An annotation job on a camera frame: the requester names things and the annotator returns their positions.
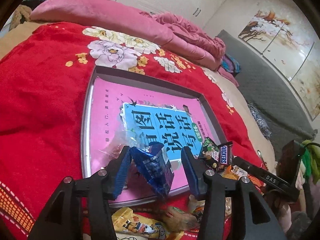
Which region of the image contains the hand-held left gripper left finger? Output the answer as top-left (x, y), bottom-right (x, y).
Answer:
top-left (27, 145), bottom-right (131, 240)

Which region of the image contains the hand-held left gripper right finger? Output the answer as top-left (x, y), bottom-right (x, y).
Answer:
top-left (180, 146), bottom-right (288, 240)

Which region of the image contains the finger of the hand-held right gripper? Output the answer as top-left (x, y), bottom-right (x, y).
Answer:
top-left (233, 155), bottom-right (266, 181)

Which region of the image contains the orange snack packet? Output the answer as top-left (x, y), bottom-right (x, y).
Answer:
top-left (221, 165), bottom-right (240, 180)

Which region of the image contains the brown chocolate bar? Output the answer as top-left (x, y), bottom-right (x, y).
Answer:
top-left (216, 141), bottom-right (234, 165)

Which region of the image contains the clear pastry packet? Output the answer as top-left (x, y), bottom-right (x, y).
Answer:
top-left (160, 205), bottom-right (200, 232)

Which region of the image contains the clear brown candy packet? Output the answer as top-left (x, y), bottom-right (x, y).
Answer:
top-left (99, 127), bottom-right (143, 163)

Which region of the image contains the green black snack packet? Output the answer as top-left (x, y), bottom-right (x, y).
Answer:
top-left (199, 136), bottom-right (220, 173)

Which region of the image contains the blue biscuit packet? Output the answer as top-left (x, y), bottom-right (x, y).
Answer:
top-left (129, 141), bottom-right (174, 198)

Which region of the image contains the grey box tray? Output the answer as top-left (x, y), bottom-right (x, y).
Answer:
top-left (80, 65), bottom-right (228, 208)

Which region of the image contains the person's pink clothing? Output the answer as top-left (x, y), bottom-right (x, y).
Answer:
top-left (274, 200), bottom-right (313, 233)

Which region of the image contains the green yellow cloth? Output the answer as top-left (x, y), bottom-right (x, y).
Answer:
top-left (299, 139), bottom-right (320, 190)

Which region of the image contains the grey patterned cloth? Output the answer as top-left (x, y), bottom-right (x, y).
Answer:
top-left (247, 103), bottom-right (272, 140)

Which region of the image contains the yellow cartoon snack packet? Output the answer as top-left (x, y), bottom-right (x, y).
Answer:
top-left (111, 206), bottom-right (168, 240)

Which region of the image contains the pink book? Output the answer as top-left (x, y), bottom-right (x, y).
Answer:
top-left (86, 76), bottom-right (220, 203)

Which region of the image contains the grey padded headboard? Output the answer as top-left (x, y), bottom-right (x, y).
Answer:
top-left (215, 30), bottom-right (315, 155)

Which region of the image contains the teal purple cloth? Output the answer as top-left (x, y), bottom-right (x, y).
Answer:
top-left (220, 54), bottom-right (242, 74)

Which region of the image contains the red floral blanket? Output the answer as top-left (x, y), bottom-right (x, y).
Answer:
top-left (0, 21), bottom-right (275, 240)

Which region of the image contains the crumpled pink sheet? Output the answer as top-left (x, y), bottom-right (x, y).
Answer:
top-left (150, 12), bottom-right (227, 65)

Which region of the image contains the pink velvet quilt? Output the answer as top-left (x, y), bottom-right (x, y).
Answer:
top-left (29, 0), bottom-right (220, 72)

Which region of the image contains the tan fuzzy cloth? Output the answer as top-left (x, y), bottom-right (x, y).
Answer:
top-left (9, 5), bottom-right (33, 28)

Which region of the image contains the flower wall painting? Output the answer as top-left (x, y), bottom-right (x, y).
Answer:
top-left (237, 7), bottom-right (320, 120)

